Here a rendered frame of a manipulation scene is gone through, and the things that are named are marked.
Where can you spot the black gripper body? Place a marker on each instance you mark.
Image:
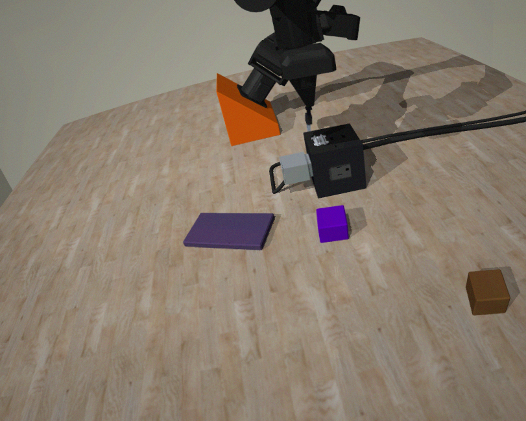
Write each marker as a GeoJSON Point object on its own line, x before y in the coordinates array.
{"type": "Point", "coordinates": [293, 33]}

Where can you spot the purple flat rectangular slab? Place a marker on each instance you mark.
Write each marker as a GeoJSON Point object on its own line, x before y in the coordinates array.
{"type": "Point", "coordinates": [230, 230]}

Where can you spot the purple cube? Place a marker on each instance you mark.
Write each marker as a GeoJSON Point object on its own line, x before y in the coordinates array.
{"type": "Point", "coordinates": [332, 224]}

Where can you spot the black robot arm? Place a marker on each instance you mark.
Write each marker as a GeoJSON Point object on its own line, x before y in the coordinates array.
{"type": "Point", "coordinates": [335, 22]}

